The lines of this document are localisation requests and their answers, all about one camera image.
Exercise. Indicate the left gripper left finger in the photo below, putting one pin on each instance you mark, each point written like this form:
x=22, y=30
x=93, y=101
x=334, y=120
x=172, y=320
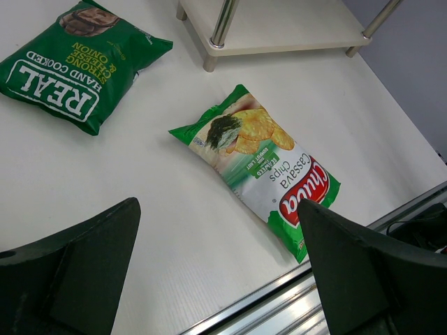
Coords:
x=70, y=282

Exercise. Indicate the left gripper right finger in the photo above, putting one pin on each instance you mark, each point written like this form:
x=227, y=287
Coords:
x=369, y=283

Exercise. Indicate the green Chuba bag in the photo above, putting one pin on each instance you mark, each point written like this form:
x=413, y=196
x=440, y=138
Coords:
x=261, y=163

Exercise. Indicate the dark green Real chips bag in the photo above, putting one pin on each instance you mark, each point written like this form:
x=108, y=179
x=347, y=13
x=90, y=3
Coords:
x=81, y=66

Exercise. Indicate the white two-tier shelf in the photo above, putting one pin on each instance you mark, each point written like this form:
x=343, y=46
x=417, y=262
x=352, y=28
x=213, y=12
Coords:
x=235, y=28

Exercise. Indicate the aluminium mounting rail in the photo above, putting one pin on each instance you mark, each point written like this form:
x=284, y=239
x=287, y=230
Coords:
x=289, y=304

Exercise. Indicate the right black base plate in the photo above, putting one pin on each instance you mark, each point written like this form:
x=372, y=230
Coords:
x=427, y=230

